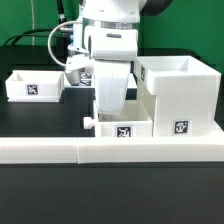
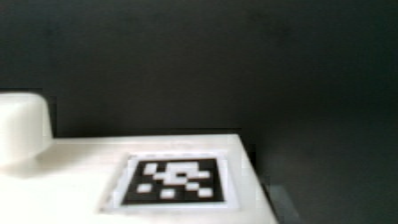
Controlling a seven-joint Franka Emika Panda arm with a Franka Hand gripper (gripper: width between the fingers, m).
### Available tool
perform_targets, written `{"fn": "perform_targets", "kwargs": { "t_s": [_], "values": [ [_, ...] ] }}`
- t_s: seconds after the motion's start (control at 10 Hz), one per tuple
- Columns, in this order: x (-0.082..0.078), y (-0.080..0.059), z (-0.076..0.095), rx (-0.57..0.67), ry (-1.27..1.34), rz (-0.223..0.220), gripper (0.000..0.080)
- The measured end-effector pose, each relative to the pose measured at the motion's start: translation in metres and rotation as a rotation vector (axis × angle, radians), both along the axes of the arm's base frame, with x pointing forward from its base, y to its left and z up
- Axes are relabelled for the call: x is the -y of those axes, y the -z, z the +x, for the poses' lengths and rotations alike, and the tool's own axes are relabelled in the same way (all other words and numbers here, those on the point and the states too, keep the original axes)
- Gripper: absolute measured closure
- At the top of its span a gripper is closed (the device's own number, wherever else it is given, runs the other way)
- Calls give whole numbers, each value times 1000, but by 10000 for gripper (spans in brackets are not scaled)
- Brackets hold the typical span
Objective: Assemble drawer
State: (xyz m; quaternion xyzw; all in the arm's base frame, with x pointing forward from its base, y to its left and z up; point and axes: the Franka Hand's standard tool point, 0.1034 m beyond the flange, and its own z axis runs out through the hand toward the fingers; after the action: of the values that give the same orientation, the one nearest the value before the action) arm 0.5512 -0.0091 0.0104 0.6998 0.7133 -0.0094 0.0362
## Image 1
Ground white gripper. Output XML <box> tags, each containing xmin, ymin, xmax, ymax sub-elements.
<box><xmin>84</xmin><ymin>25</ymin><xmax>138</xmax><ymax>114</ymax></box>

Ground white front drawer box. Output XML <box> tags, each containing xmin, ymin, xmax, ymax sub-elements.
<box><xmin>83</xmin><ymin>100</ymin><xmax>153</xmax><ymax>137</ymax></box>

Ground white drawer box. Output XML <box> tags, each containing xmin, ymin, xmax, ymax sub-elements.
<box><xmin>5</xmin><ymin>70</ymin><xmax>64</xmax><ymax>102</ymax></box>
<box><xmin>83</xmin><ymin>100</ymin><xmax>153</xmax><ymax>137</ymax></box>

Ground white drawer cabinet frame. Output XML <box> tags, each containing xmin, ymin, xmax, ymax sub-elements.
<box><xmin>134</xmin><ymin>56</ymin><xmax>221</xmax><ymax>137</ymax></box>

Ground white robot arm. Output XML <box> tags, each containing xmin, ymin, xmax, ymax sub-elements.
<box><xmin>65</xmin><ymin>0</ymin><xmax>173</xmax><ymax>115</ymax></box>

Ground white rear drawer box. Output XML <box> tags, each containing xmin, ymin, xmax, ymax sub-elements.
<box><xmin>5</xmin><ymin>70</ymin><xmax>64</xmax><ymax>102</ymax></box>

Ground white fiducial marker sheet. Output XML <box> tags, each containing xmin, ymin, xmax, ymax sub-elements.
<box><xmin>64</xmin><ymin>73</ymin><xmax>137</xmax><ymax>89</ymax></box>

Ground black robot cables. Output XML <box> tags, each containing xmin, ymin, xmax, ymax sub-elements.
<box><xmin>2</xmin><ymin>0</ymin><xmax>74</xmax><ymax>47</ymax></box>

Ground white L-shaped border wall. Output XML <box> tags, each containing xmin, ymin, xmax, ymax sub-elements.
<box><xmin>0</xmin><ymin>135</ymin><xmax>224</xmax><ymax>164</ymax></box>

